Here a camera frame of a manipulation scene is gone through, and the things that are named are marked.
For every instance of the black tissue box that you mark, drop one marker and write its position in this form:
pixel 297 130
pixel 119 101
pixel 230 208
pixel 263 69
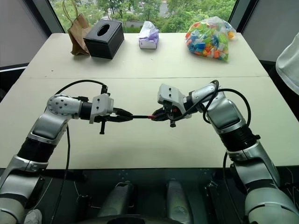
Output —
pixel 102 40

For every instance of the brown paper bag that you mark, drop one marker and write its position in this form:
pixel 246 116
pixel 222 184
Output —
pixel 78 37

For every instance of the purple white tissue pack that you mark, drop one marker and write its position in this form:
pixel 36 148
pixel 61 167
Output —
pixel 148 37

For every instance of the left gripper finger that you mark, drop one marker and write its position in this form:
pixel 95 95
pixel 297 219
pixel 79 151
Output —
pixel 122 111
pixel 121 119

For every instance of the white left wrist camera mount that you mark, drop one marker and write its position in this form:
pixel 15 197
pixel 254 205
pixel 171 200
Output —
pixel 102 105

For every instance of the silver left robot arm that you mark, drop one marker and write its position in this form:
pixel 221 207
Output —
pixel 56 109

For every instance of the black marker pen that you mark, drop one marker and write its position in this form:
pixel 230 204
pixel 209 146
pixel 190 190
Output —
pixel 140 116

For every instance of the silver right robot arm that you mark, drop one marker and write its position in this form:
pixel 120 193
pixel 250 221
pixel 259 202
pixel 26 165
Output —
pixel 229 112

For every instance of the plastic bag of colourful blocks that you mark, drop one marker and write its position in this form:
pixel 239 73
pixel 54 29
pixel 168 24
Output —
pixel 208 39

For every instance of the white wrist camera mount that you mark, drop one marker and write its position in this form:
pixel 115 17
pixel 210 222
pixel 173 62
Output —
pixel 169 92
pixel 102 105

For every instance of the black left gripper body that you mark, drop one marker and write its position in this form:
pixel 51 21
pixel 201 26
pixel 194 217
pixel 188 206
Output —
pixel 102 128

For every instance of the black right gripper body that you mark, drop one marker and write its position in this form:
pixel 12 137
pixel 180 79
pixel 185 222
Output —
pixel 174 113

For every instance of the white shoe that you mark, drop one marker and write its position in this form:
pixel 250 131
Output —
pixel 33 217

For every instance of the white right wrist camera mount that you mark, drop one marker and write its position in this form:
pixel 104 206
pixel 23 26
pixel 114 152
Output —
pixel 169 92

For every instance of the person in white shirt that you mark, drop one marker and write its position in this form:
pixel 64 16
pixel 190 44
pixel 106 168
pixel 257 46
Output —
pixel 289 63

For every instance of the red marker cap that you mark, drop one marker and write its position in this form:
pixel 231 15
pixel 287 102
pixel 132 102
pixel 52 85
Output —
pixel 151 116

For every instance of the dark grey rounded shape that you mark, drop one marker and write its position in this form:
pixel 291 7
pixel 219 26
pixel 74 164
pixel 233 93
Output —
pixel 116 200

